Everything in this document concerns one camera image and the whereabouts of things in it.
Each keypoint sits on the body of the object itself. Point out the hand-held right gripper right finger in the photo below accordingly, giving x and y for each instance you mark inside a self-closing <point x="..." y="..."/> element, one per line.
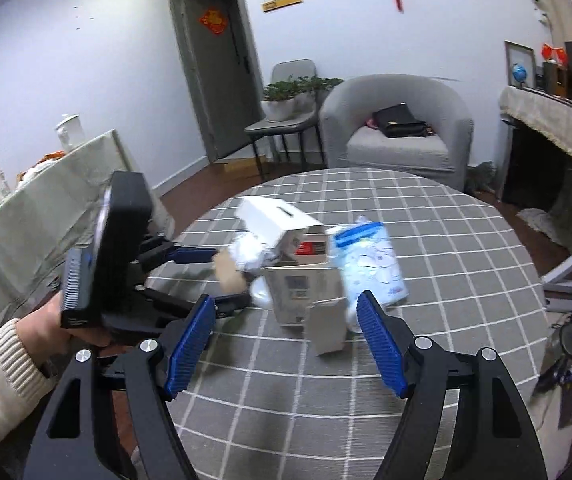
<point x="381" y="345"/>

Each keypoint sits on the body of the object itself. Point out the black bag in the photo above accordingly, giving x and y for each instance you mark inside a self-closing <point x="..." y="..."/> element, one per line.
<point x="400" y="121"/>

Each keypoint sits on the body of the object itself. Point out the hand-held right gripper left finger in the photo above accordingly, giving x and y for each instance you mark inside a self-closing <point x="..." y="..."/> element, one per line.
<point x="188" y="350"/>

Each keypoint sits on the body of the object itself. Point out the grey armchair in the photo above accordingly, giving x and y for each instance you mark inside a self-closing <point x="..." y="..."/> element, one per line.
<point x="401" y="155"/>

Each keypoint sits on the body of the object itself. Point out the small blue globe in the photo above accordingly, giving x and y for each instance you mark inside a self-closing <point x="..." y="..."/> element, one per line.
<point x="520" y="74"/>

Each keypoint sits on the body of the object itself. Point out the white plastic bag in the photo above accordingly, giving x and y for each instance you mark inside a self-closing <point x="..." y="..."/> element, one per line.
<point x="262" y="294"/>

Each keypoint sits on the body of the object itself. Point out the red and white box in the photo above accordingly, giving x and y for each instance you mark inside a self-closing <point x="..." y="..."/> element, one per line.
<point x="313" y="249"/>

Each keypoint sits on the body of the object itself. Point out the grey chair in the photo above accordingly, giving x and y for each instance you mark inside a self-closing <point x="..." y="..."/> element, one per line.
<point x="293" y="67"/>

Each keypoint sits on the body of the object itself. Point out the grey cat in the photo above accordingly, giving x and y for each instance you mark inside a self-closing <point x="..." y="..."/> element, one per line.
<point x="482" y="176"/>

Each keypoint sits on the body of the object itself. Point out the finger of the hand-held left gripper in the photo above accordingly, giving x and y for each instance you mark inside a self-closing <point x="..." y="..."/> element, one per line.
<point x="231" y="304"/>
<point x="191" y="256"/>

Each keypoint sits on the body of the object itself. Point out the white paper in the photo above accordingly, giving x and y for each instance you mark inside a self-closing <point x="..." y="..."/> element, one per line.
<point x="251" y="255"/>

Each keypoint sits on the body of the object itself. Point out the pink item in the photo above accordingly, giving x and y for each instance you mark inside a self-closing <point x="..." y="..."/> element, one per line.
<point x="370" y="123"/>

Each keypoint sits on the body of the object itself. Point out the person's left hand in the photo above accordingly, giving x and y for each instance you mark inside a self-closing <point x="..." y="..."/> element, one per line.
<point x="46" y="325"/>

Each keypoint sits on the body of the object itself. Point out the grey door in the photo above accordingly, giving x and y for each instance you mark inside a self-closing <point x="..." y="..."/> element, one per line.
<point x="221" y="90"/>

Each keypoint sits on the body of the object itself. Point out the potted green plant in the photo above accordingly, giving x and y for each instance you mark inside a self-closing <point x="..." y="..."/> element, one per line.
<point x="278" y="107"/>

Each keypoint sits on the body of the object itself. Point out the beige tablecloth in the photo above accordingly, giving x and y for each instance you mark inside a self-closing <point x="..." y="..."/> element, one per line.
<point x="41" y="210"/>

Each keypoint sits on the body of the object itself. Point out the white labelled cardboard box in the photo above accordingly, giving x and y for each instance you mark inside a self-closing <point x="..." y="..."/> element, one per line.
<point x="296" y="292"/>

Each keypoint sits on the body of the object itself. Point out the long white cardboard box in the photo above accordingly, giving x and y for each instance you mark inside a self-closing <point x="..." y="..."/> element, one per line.
<point x="271" y="215"/>

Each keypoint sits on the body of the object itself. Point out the red diamond door decoration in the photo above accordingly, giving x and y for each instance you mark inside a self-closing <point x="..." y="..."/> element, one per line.
<point x="213" y="21"/>

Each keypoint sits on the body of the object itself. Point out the white lidded jar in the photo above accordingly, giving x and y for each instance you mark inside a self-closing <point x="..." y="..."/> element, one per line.
<point x="68" y="130"/>

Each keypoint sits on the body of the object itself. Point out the low doorway step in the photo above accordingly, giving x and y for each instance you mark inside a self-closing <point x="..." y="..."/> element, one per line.
<point x="241" y="165"/>

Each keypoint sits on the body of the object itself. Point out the picture frame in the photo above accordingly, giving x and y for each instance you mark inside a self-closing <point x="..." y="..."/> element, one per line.
<point x="516" y="52"/>

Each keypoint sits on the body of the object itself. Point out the brown cardboard piece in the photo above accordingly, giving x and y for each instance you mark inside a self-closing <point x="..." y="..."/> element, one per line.
<point x="228" y="272"/>

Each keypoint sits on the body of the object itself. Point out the white floor rag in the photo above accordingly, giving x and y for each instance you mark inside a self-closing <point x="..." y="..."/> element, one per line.
<point x="538" y="222"/>

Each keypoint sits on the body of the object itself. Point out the grey checked tablecloth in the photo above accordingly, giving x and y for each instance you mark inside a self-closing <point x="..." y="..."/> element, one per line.
<point x="466" y="260"/>

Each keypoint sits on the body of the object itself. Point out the blue and white plastic packet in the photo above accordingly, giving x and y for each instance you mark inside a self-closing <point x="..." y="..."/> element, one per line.
<point x="371" y="265"/>

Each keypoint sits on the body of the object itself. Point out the fringed grey desk cloth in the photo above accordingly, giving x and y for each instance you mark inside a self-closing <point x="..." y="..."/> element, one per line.
<point x="551" y="120"/>

